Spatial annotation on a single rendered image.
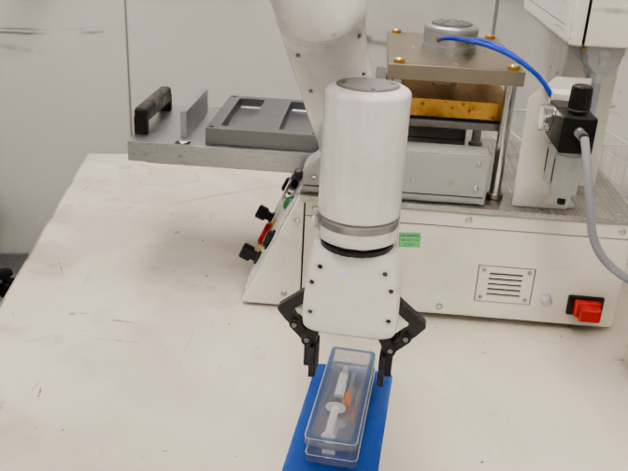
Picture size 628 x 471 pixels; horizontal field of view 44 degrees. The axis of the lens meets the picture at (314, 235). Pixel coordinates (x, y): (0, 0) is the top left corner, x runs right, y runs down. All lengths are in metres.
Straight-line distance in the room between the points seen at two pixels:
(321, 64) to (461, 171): 0.33
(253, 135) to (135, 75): 1.55
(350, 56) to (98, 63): 1.90
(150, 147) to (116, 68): 1.51
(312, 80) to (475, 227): 0.37
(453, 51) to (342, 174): 0.45
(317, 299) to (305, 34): 0.28
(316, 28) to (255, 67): 1.92
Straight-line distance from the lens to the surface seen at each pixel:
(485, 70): 1.06
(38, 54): 2.69
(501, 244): 1.10
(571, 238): 1.12
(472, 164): 1.06
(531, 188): 1.10
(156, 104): 1.23
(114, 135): 2.71
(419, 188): 1.07
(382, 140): 0.73
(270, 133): 1.12
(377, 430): 0.92
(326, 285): 0.80
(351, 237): 0.76
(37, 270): 1.29
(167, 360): 1.03
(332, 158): 0.74
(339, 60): 0.81
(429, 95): 1.11
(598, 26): 1.05
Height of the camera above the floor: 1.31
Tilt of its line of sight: 24 degrees down
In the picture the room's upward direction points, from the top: 3 degrees clockwise
